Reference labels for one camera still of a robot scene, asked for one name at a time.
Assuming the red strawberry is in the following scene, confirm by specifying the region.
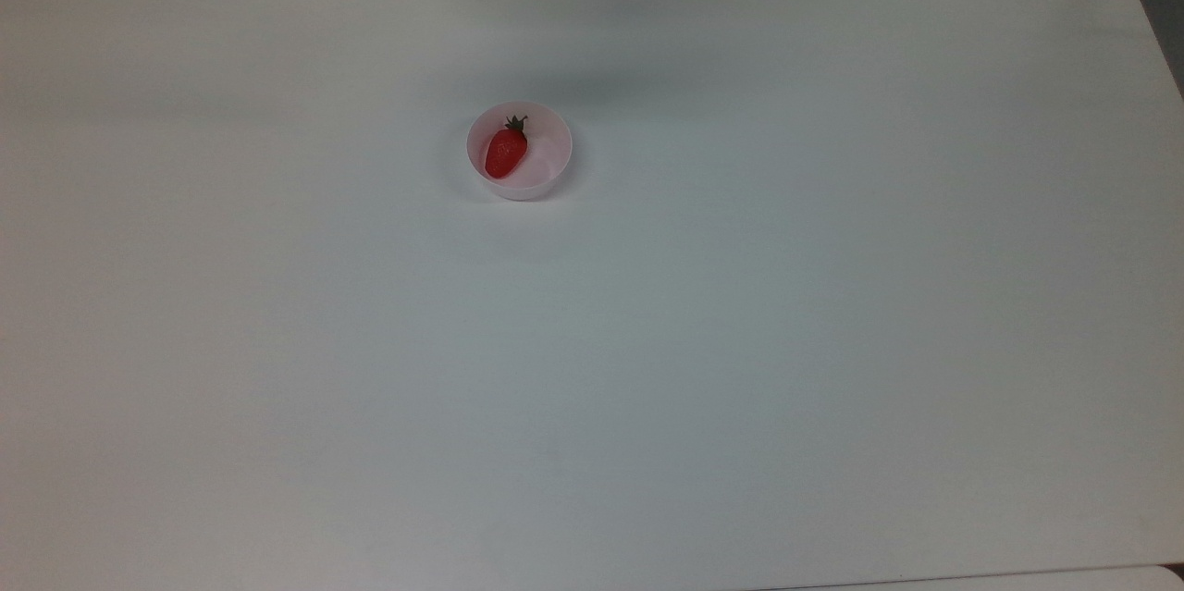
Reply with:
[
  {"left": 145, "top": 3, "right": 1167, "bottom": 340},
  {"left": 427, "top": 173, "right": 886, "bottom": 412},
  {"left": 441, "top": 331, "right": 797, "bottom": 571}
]
[{"left": 485, "top": 115, "right": 530, "bottom": 180}]

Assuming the pink plastic bowl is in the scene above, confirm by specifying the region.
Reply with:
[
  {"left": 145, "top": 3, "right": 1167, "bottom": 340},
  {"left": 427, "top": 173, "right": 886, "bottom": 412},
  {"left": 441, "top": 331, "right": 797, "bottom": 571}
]
[{"left": 465, "top": 101, "right": 574, "bottom": 202}]

